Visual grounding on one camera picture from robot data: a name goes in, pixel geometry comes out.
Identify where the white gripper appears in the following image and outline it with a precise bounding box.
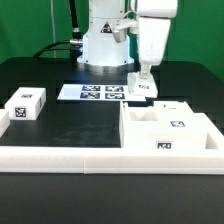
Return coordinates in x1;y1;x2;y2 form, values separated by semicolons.
131;0;178;79

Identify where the white cabinet door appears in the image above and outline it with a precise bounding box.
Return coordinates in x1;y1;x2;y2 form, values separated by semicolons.
127;72;158;98
154;101;207;149

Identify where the white cabinet body box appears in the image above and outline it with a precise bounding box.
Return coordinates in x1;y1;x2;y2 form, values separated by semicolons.
119;101;224;150

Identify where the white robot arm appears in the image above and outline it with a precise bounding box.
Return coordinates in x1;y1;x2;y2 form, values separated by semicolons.
77;0;178;74

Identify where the white cabinet top box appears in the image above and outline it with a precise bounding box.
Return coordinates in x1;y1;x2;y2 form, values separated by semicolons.
5;87;46;120

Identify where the white marker sheet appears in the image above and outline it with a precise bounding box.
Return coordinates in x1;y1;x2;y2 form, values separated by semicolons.
58;84;145;102

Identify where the white U-shaped fence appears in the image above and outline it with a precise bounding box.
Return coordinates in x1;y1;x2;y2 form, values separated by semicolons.
0;108;224;175

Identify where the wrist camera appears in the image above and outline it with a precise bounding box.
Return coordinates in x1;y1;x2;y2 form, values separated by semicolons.
112;18;138;43

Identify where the black cable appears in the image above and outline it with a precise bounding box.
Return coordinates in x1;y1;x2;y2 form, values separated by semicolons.
32;0;83;58

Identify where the white cable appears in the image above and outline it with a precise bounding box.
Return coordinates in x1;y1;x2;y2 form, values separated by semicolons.
49;0;56;58

